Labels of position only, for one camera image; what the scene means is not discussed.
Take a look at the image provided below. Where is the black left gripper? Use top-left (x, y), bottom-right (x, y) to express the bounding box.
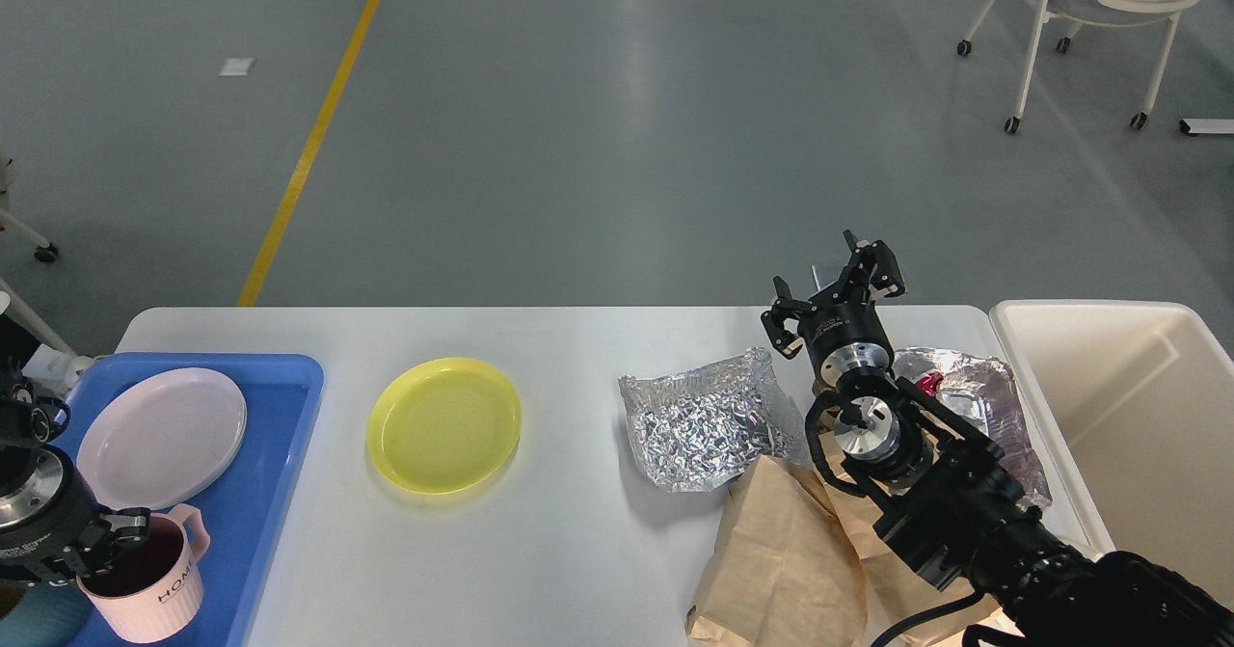
top-left (1, 446), bottom-right (151, 585)

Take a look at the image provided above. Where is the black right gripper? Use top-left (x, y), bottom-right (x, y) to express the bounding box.
top-left (760, 230), bottom-right (907, 385)

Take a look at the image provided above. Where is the pink ribbed mug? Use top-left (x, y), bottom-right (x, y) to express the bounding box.
top-left (77, 503), bottom-right (211, 645)

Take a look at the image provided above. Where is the yellow plastic plate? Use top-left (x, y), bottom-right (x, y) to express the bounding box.
top-left (364, 357), bottom-right (522, 495)

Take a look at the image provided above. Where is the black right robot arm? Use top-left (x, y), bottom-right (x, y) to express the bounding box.
top-left (760, 230), bottom-right (1233, 646)

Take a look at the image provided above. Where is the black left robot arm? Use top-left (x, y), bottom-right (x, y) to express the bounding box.
top-left (1, 367), bottom-right (151, 588)

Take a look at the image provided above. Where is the white plate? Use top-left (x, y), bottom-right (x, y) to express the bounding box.
top-left (77, 367), bottom-right (248, 510)

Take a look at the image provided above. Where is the teal cup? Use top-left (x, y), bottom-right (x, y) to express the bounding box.
top-left (1, 582), bottom-right (94, 646)

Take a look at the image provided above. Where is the blue plastic tray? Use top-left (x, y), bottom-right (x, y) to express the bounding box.
top-left (53, 353), bottom-right (325, 646)

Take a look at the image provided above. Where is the crumpled aluminium foil sheet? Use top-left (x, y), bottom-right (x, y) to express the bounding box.
top-left (617, 348), bottom-right (810, 493)

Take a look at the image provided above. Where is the person in black clothes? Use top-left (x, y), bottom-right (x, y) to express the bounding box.
top-left (1, 314), bottom-right (97, 396)

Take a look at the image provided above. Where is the brown paper bag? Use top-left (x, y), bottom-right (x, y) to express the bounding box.
top-left (684, 456), bottom-right (971, 646)

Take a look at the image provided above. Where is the beige plastic bin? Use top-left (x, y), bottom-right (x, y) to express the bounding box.
top-left (990, 300), bottom-right (1234, 609)

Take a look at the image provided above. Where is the white bar on floor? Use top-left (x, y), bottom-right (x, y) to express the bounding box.
top-left (1178, 117), bottom-right (1234, 137)

